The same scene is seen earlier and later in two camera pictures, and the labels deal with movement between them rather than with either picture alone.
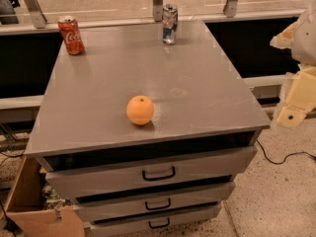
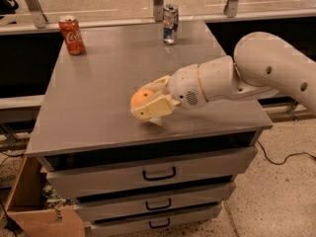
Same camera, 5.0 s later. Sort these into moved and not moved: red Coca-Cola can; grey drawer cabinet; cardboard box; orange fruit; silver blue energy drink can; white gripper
Moved: orange fruit; white gripper
Not moved: silver blue energy drink can; red Coca-Cola can; grey drawer cabinet; cardboard box
